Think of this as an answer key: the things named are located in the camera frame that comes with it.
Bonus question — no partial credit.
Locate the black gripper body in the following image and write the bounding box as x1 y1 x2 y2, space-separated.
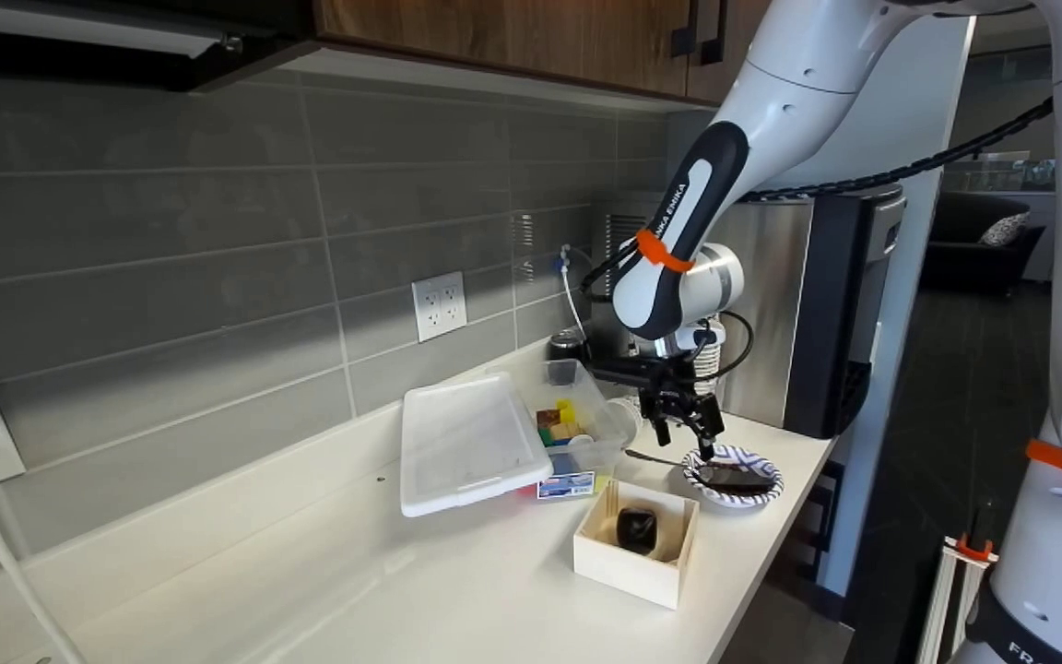
635 349 726 430

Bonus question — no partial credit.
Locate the patterned paper bowl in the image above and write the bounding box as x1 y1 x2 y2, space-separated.
680 444 791 516

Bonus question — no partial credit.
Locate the clear plastic container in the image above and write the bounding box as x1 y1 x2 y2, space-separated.
515 353 641 501

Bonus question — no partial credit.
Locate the black round object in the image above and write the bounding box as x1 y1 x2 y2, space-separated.
614 501 663 559

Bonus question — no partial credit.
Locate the small black countertop device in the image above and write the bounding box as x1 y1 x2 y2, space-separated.
546 323 616 368

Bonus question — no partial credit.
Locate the light wooden box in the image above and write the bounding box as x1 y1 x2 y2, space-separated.
572 476 702 613

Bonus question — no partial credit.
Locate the black countertop machine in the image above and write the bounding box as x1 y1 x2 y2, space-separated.
787 180 911 444

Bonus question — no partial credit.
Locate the white stand with orange band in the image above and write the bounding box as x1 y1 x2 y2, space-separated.
915 532 1002 664

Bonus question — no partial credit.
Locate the black sofa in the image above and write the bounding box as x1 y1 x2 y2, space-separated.
921 194 1053 301

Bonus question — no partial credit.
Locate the black range hood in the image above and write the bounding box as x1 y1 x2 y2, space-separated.
0 0 321 98

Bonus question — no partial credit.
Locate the black robot cable conduit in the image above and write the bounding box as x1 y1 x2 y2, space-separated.
738 98 1059 208

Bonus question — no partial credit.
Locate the black cabinet handle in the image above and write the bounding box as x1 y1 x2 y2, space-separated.
697 0 735 69

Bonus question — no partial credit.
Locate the white power cable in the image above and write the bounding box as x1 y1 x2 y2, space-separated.
0 479 89 664

